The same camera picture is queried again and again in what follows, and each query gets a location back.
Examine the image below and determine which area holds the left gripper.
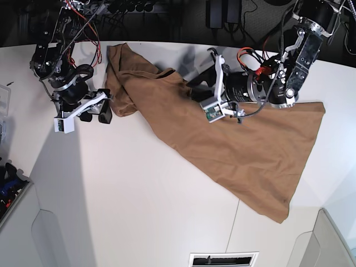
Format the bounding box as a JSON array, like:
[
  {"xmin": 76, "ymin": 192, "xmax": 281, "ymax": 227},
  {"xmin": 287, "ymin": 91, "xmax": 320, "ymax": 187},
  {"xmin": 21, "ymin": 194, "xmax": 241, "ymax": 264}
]
[{"xmin": 187, "ymin": 48, "xmax": 278, "ymax": 122}]

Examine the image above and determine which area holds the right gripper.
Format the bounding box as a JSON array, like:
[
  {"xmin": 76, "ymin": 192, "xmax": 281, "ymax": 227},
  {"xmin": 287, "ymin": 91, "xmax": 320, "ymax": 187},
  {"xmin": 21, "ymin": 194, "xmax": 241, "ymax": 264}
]
[{"xmin": 53, "ymin": 83, "xmax": 112, "ymax": 124}]

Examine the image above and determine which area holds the brown t-shirt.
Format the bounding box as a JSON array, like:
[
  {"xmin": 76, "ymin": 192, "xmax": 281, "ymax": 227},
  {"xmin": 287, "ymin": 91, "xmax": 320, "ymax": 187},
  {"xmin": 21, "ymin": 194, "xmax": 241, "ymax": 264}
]
[{"xmin": 105, "ymin": 43, "xmax": 325, "ymax": 223}]

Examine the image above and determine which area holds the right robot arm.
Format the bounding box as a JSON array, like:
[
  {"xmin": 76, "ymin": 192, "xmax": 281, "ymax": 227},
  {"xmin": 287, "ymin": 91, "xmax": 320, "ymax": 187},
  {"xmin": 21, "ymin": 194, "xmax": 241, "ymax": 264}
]
[{"xmin": 29, "ymin": 1, "xmax": 112, "ymax": 132}]

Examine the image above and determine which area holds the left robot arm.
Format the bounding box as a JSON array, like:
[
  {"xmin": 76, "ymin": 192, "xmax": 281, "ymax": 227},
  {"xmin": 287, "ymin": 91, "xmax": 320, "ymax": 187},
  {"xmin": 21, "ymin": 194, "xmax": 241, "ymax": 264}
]
[{"xmin": 187, "ymin": 1, "xmax": 344, "ymax": 123}]

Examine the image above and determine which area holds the clear plastic box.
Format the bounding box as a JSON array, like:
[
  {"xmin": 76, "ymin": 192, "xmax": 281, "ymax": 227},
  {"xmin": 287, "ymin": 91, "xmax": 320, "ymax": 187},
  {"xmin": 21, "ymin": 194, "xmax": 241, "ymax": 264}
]
[{"xmin": 1, "ymin": 85, "xmax": 13, "ymax": 146}]

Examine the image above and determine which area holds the grey tool bin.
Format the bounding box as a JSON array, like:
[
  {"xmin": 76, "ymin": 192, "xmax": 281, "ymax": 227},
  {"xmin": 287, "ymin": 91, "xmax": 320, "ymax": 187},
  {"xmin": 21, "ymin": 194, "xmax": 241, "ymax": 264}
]
[{"xmin": 1, "ymin": 162, "xmax": 30, "ymax": 223}]

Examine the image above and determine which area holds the white slotted vent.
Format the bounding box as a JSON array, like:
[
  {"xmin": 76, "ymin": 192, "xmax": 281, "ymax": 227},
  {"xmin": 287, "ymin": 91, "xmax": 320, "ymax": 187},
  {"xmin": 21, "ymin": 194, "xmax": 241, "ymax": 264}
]
[{"xmin": 189, "ymin": 252, "xmax": 259, "ymax": 267}]

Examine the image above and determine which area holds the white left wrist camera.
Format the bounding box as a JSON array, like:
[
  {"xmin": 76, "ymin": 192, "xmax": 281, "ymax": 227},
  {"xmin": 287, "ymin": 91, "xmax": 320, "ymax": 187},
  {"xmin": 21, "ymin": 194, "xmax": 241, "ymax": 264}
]
[{"xmin": 200, "ymin": 101, "xmax": 225, "ymax": 123}]

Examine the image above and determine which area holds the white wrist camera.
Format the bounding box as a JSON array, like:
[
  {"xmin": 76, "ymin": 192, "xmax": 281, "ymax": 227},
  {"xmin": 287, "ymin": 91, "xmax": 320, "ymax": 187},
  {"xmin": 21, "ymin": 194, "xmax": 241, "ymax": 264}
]
[
  {"xmin": 54, "ymin": 116, "xmax": 75, "ymax": 134},
  {"xmin": 200, "ymin": 101, "xmax": 225, "ymax": 123}
]

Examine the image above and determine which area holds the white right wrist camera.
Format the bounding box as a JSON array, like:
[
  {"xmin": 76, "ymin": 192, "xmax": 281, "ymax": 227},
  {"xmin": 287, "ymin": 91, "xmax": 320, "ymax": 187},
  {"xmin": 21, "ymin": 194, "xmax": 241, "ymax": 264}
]
[{"xmin": 54, "ymin": 116, "xmax": 75, "ymax": 134}]

